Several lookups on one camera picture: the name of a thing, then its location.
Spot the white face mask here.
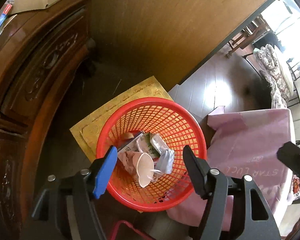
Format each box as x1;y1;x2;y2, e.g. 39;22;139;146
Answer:
134;153;163;188

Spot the grey blue crumpled wrapper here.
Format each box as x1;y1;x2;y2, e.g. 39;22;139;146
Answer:
150;133;174;174

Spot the gold patterned flat box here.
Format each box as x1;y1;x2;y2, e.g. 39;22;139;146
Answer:
70;76;172;162

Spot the white printed carton in basket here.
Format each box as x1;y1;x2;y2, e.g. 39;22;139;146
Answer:
118;131;144;153

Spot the red plastic mesh basket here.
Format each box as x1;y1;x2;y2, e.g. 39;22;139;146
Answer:
96;97;207;212

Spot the green white wrapper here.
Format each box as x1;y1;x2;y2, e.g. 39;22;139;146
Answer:
138;132;160;159

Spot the pink purple bed sheet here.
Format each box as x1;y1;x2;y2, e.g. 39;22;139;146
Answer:
166;107;297;231

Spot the floral quilt folding bed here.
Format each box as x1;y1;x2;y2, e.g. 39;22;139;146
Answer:
253;44;294;109

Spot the dark wooden carved cabinet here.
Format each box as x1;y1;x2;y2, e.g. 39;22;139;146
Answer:
0;0;93;239

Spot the wooden chair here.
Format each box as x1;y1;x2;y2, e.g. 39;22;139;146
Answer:
226;14;270;58

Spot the wooden wardrobe panel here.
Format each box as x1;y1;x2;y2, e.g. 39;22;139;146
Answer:
91;0;273;89

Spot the red cable on floor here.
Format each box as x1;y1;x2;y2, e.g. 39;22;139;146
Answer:
108;220;156;240

